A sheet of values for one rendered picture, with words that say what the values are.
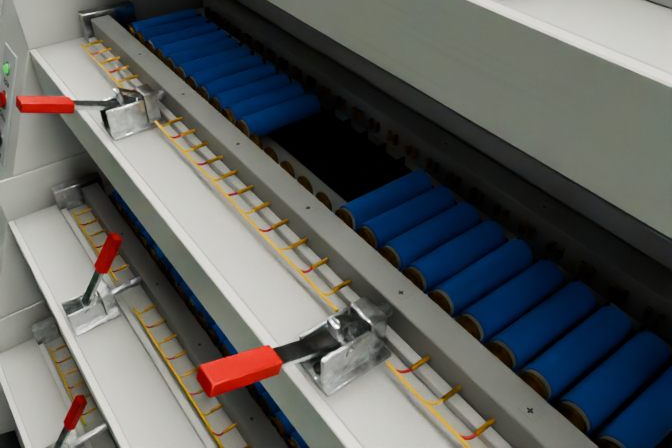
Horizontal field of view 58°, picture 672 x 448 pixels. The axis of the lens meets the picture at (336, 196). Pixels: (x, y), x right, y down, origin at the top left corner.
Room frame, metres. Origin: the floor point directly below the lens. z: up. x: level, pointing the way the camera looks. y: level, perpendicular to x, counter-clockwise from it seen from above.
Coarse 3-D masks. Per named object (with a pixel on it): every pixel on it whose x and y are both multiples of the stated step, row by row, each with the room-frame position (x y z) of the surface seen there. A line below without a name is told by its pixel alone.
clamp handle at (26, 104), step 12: (24, 96) 0.37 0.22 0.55; (36, 96) 0.38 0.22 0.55; (48, 96) 0.38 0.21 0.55; (120, 96) 0.41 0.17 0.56; (24, 108) 0.36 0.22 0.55; (36, 108) 0.37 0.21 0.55; (48, 108) 0.37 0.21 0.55; (60, 108) 0.38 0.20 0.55; (72, 108) 0.39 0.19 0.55; (84, 108) 0.39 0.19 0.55; (96, 108) 0.40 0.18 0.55; (108, 108) 0.41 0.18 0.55
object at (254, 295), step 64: (64, 0) 0.54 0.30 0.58; (128, 0) 0.58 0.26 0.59; (192, 0) 0.64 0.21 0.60; (256, 0) 0.58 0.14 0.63; (64, 64) 0.51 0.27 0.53; (448, 128) 0.42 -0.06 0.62; (128, 192) 0.38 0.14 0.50; (192, 192) 0.36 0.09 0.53; (576, 192) 0.34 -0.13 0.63; (192, 256) 0.30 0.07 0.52; (256, 256) 0.31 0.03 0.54; (256, 320) 0.26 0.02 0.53; (320, 320) 0.27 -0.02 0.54; (384, 384) 0.24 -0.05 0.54
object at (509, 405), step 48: (144, 48) 0.50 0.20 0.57; (192, 96) 0.43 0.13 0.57; (240, 144) 0.38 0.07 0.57; (240, 192) 0.35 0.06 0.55; (288, 192) 0.33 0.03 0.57; (336, 240) 0.30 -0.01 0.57; (336, 288) 0.28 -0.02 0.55; (384, 288) 0.27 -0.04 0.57; (432, 336) 0.24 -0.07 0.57; (480, 384) 0.22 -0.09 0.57; (480, 432) 0.21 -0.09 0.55; (528, 432) 0.20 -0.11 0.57; (576, 432) 0.21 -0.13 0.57
